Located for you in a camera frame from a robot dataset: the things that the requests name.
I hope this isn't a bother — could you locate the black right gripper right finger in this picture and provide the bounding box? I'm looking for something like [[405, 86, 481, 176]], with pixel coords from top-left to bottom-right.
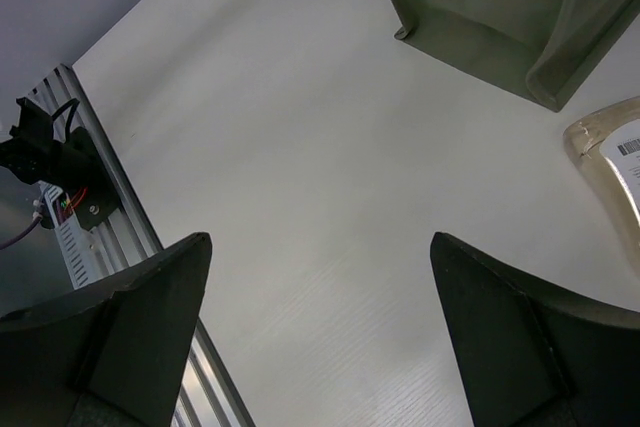
[[430, 232, 639, 426]]

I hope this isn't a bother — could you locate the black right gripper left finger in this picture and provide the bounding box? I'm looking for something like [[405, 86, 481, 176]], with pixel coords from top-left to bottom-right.
[[1, 233, 212, 426]]

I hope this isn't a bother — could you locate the amber refill pouch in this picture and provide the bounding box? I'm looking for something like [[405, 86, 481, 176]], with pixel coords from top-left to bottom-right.
[[563, 97, 639, 271]]

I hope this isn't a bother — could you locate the green canvas bag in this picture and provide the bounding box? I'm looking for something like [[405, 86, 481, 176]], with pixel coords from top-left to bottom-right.
[[391, 0, 639, 112]]

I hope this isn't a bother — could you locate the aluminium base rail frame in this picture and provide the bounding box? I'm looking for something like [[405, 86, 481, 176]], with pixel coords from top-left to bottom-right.
[[28, 64, 255, 426]]

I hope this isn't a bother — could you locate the white slotted cable duct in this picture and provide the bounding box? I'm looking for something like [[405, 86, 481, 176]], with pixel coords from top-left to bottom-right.
[[39, 182, 108, 289]]

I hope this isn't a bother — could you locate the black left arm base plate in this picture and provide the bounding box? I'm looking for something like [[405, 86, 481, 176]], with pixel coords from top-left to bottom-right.
[[62, 127, 121, 231]]

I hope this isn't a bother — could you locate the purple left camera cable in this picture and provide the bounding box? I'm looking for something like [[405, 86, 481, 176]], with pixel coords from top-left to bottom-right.
[[0, 214, 46, 251]]

